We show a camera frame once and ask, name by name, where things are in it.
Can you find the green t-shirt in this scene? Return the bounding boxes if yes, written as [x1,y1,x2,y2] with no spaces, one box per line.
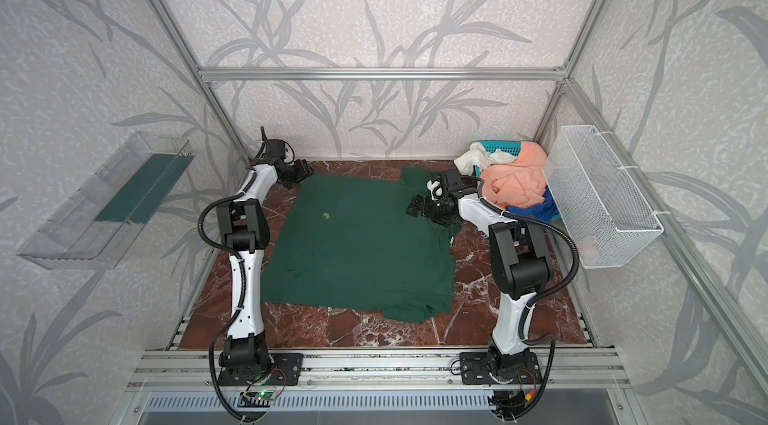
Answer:
[261,167,461,323]

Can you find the aluminium frame post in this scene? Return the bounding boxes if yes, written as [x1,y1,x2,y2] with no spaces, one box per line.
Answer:
[146,0,250,164]

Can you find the aluminium frame crossbar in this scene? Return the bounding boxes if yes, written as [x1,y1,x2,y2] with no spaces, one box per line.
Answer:
[198,67,564,81]

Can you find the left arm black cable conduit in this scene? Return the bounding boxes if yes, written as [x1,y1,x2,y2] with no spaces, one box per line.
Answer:
[197,190,268,423]

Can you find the right base wiring bundle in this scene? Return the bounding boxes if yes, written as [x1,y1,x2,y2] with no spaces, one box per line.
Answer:
[487,385,541,420]

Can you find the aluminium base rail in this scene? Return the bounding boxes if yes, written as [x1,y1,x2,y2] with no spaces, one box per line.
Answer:
[126,347,631,392]

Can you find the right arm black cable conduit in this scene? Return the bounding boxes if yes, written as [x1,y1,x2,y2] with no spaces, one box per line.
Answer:
[479,175,582,420]

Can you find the clear acrylic wall shelf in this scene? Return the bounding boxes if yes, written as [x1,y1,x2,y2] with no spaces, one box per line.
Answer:
[18,132,195,270]

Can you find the blue t-shirt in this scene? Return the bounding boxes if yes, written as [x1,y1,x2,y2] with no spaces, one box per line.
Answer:
[507,187,560,223]

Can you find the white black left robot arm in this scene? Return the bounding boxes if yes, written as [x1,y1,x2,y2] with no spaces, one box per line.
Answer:
[215,159,313,373]

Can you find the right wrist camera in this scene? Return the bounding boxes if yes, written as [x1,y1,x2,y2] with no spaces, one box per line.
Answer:
[427,169,480,201]

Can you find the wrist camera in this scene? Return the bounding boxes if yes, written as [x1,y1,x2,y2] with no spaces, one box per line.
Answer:
[427,169,480,201]
[249,126,295,166]

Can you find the peach pink t-shirt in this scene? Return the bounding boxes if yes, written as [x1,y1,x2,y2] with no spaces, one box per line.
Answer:
[480,142,547,209]

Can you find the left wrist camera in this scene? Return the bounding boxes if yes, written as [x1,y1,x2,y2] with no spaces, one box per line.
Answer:
[249,126,295,166]

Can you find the white t-shirt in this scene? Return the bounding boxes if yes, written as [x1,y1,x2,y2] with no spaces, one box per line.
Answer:
[453,141,521,176]

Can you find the white wire mesh basket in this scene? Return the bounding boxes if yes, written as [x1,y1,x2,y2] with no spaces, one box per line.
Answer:
[543,125,664,269]

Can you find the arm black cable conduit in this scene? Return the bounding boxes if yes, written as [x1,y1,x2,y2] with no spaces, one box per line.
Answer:
[479,175,582,420]
[197,190,268,423]

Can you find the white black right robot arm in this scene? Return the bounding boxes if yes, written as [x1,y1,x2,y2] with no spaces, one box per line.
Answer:
[406,194,554,376]

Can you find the green circuit board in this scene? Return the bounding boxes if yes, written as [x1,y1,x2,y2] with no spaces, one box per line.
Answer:
[238,389,283,408]

